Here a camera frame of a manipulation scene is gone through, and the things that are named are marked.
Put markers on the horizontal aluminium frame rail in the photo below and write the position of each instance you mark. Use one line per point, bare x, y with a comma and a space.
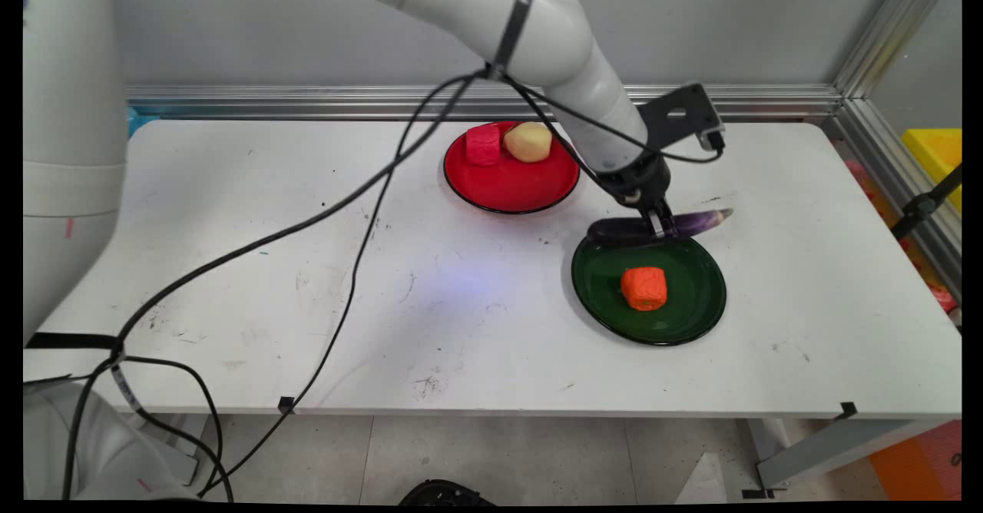
307, 102

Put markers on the slanted aluminium frame rail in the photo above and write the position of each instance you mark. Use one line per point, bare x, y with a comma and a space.
898, 183

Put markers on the black stand clamp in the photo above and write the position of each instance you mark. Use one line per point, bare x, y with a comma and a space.
921, 207

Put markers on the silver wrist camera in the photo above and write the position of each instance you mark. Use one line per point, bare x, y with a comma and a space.
713, 137

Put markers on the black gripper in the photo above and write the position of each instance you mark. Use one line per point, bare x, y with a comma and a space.
637, 179

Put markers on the red round plate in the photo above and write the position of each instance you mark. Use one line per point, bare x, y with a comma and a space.
514, 186

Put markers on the black tape marker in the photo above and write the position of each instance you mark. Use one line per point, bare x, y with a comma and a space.
286, 403
848, 409

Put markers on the upright aluminium frame post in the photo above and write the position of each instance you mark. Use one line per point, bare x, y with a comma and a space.
895, 33

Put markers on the yellow box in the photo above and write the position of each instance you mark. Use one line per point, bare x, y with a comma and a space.
937, 156

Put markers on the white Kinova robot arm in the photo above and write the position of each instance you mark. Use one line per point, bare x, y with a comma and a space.
553, 44

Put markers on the grey table leg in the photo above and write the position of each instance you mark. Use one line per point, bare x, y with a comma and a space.
829, 448

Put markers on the pink red food block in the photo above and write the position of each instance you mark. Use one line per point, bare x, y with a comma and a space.
482, 146

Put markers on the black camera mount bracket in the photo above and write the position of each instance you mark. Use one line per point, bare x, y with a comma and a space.
676, 117

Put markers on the yellow potato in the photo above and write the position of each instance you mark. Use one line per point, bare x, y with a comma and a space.
528, 143

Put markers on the orange box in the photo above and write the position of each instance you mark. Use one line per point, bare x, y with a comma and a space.
918, 463

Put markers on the purple eggplant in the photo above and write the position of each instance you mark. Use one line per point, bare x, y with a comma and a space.
614, 230

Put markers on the dark green round plate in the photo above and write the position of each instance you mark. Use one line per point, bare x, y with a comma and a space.
691, 306

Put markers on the red pink floor item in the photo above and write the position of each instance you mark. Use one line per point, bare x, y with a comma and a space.
941, 296

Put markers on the black round object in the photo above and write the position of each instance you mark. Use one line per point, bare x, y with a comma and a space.
444, 494

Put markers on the orange carrot chunk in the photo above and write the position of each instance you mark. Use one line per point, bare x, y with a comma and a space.
643, 289

